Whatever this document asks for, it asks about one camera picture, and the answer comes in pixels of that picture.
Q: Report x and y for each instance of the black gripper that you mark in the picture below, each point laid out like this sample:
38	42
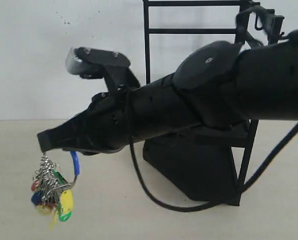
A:
105	126

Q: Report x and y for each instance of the colourful key tag bunch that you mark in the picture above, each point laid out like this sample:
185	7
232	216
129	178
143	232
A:
51	193

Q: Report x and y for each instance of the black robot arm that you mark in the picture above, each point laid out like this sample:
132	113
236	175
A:
218	87

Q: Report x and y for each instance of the black two-tier corner rack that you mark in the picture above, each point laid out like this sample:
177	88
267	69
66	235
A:
206	165

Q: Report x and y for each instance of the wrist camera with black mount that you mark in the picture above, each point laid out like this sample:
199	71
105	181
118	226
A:
112	66

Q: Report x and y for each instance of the black curved metal hook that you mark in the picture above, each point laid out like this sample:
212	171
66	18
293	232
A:
258	23

